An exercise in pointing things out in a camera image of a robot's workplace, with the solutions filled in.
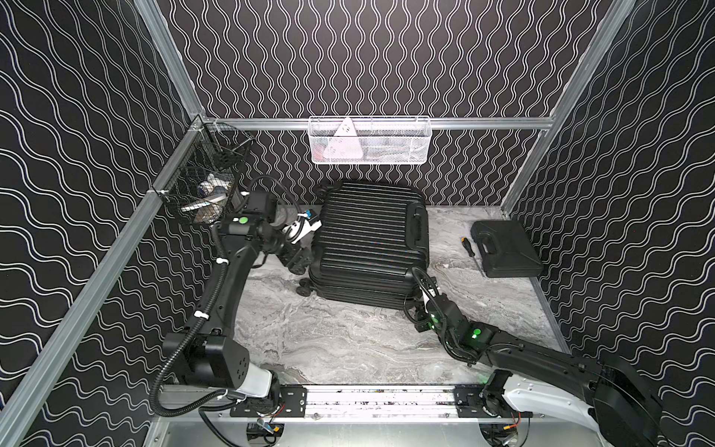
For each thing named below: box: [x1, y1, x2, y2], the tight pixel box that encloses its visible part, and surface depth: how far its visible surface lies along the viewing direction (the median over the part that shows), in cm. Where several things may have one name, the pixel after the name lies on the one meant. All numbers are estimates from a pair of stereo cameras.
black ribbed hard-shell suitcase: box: [308, 180, 430, 311], surface depth 86 cm
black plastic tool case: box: [470, 220, 545, 279], surface depth 102 cm
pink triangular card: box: [323, 116, 364, 160], surface depth 92 cm
